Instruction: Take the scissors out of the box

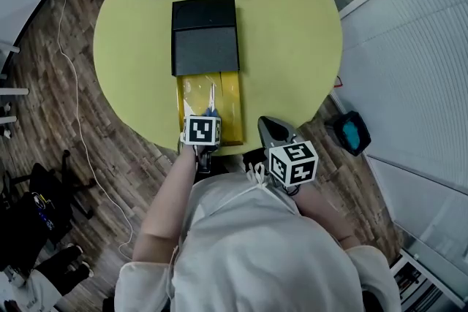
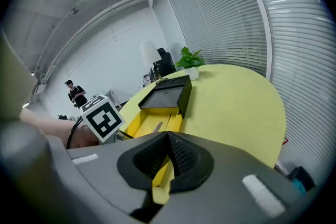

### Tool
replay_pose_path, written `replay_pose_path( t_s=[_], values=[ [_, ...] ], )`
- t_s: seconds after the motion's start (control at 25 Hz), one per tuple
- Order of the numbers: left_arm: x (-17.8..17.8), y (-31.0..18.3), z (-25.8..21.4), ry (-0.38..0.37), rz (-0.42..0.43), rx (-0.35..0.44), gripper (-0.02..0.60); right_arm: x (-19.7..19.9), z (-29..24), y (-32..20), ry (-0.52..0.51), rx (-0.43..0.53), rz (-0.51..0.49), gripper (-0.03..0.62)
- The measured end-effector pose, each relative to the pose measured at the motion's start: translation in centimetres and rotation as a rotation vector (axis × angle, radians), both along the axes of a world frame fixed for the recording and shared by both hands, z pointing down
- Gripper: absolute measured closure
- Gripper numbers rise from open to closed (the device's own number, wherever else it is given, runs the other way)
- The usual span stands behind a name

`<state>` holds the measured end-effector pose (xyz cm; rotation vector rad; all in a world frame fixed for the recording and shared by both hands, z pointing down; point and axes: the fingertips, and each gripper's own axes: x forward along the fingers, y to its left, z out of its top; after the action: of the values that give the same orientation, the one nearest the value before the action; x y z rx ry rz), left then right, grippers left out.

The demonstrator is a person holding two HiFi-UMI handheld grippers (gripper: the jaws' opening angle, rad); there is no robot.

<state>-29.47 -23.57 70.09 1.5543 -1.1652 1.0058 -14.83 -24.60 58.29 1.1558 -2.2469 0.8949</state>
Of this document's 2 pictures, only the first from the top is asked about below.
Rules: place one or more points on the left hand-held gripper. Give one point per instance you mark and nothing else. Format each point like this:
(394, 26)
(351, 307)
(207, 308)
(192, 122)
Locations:
(200, 131)

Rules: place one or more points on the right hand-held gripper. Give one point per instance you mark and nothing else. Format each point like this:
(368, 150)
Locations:
(292, 164)

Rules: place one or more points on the black box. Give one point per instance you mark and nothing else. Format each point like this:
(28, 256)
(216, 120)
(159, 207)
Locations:
(204, 40)

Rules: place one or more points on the person's right forearm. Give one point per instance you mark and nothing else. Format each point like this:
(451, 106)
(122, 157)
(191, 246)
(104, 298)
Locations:
(321, 210)

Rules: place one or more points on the person's left forearm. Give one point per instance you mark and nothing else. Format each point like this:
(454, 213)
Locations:
(168, 201)

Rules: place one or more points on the black bin with blue contents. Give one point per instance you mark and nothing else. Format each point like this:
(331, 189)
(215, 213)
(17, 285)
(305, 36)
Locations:
(351, 133)

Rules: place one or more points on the round table with yellow tablecloth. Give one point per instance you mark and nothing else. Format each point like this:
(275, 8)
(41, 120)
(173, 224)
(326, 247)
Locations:
(285, 47)

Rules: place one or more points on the person's white shirt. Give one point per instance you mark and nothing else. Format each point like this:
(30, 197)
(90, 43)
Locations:
(256, 248)

